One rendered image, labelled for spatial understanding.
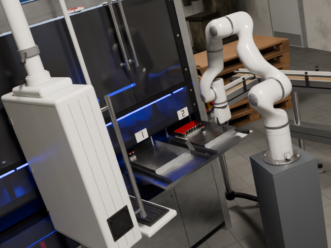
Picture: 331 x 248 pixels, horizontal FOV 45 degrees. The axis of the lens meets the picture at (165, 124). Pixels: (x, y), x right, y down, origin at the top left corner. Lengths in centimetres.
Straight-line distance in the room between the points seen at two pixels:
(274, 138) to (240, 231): 121
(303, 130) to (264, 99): 135
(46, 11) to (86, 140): 78
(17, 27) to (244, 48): 103
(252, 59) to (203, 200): 123
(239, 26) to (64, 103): 98
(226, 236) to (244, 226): 16
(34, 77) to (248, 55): 100
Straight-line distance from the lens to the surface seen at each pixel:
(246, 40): 203
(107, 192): 169
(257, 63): 200
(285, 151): 210
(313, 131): 320
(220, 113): 237
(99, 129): 162
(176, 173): 216
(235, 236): 307
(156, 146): 254
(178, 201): 271
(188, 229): 285
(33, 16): 208
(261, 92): 193
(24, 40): 170
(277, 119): 201
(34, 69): 172
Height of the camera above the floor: 189
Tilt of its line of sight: 20 degrees down
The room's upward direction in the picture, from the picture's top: 15 degrees counter-clockwise
